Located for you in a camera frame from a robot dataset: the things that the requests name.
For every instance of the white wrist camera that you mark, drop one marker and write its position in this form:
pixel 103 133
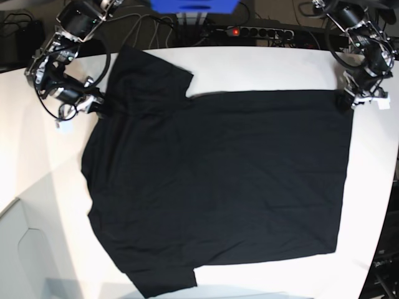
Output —
pixel 64 127
pixel 383 103

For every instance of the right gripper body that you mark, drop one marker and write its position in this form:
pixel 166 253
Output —
pixel 76 98

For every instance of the black T-shirt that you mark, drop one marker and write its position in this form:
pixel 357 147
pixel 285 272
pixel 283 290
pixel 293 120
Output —
pixel 225 178

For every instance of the black power strip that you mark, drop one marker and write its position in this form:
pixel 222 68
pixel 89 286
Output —
pixel 272 37

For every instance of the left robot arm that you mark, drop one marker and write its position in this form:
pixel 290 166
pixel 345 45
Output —
pixel 363 34

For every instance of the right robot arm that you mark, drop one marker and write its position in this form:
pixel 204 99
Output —
pixel 78 23

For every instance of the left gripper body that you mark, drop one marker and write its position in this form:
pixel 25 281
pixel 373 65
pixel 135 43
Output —
pixel 363 87

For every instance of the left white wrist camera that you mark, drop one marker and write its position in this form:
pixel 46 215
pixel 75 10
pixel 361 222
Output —
pixel 383 103

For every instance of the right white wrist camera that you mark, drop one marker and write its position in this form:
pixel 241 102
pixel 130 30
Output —
pixel 64 127

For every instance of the blue plastic box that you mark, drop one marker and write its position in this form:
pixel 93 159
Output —
pixel 209 6

